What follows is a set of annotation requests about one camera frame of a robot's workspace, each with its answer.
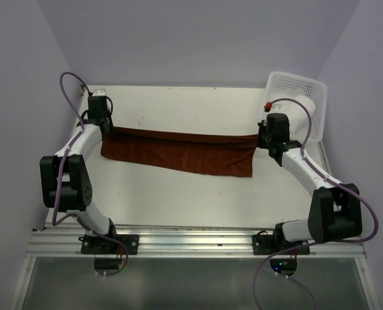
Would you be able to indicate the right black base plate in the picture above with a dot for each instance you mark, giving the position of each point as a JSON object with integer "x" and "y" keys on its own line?
{"x": 264, "y": 243}

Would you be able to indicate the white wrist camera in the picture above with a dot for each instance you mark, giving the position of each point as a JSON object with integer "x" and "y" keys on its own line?
{"x": 100, "y": 92}
{"x": 275, "y": 107}

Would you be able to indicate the aluminium mounting rail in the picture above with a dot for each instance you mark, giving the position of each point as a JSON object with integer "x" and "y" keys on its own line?
{"x": 160, "y": 242}

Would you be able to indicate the brown towel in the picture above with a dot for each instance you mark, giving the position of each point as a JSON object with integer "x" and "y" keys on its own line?
{"x": 195, "y": 153}

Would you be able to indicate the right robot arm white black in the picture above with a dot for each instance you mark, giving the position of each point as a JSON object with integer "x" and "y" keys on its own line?
{"x": 334, "y": 213}

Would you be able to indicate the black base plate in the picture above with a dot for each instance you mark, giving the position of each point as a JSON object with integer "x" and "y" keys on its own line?
{"x": 127, "y": 244}
{"x": 264, "y": 243}

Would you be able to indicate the white plastic basket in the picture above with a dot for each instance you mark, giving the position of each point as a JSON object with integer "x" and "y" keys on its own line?
{"x": 311, "y": 93}

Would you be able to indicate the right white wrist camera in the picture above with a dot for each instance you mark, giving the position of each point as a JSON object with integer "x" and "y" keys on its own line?
{"x": 275, "y": 107}

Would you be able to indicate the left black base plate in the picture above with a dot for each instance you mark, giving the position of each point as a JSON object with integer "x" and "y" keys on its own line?
{"x": 127, "y": 244}

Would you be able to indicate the white towel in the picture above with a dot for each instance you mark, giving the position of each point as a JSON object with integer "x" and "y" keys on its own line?
{"x": 298, "y": 120}

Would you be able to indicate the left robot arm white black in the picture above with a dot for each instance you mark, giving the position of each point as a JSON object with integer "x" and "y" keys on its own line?
{"x": 65, "y": 182}

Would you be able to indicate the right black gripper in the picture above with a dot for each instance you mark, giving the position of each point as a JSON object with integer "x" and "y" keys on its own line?
{"x": 263, "y": 126}

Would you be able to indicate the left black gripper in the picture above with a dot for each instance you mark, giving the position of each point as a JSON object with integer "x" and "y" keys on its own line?
{"x": 108, "y": 114}

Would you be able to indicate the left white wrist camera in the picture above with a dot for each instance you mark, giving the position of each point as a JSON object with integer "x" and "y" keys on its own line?
{"x": 100, "y": 92}

